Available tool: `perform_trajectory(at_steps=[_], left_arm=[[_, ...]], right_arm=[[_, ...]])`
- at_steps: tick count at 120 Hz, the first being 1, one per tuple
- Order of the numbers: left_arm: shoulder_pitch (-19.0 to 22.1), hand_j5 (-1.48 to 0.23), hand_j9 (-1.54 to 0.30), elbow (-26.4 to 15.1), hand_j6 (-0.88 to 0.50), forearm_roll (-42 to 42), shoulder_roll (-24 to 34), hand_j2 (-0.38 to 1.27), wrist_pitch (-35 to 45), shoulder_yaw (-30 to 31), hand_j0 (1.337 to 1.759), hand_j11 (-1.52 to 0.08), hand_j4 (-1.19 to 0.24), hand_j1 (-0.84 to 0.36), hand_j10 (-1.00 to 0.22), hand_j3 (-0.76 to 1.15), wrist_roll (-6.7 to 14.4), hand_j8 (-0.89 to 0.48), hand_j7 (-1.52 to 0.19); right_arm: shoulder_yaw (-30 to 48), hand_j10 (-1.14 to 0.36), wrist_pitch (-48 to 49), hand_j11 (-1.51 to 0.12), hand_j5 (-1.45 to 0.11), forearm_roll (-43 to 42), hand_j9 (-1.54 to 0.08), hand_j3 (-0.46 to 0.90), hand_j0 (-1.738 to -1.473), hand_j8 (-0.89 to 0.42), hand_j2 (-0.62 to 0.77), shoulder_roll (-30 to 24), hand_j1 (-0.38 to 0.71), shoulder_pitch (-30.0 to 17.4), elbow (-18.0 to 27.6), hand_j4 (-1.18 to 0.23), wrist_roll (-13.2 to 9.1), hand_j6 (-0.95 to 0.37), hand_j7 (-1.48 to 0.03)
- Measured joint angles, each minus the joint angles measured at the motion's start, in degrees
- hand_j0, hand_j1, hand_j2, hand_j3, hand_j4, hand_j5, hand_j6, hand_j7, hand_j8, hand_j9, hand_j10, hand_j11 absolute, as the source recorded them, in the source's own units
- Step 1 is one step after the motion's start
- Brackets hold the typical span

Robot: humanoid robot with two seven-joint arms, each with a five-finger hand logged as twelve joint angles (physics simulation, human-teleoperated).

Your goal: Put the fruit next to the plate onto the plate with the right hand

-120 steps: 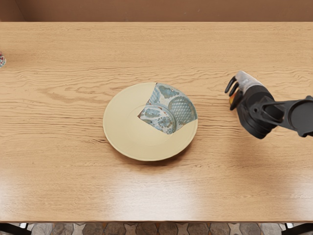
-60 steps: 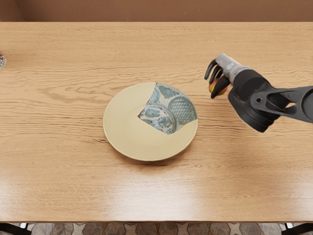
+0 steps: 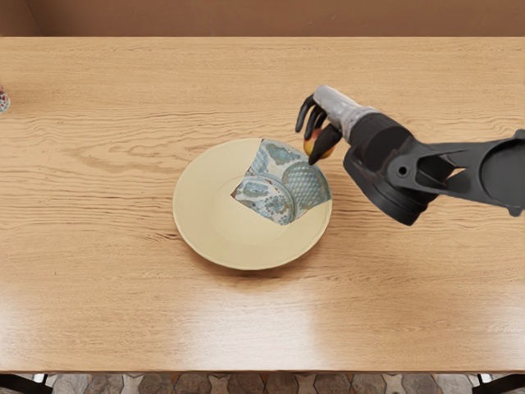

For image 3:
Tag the cream plate with blue pattern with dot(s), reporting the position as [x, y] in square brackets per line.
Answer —
[250, 205]

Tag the yellow red peach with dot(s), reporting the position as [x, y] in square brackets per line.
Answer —
[312, 139]

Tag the patterned mug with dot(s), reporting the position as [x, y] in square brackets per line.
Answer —
[3, 99]

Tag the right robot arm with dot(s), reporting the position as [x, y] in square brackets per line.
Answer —
[410, 164]

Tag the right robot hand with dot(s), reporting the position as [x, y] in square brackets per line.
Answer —
[336, 106]

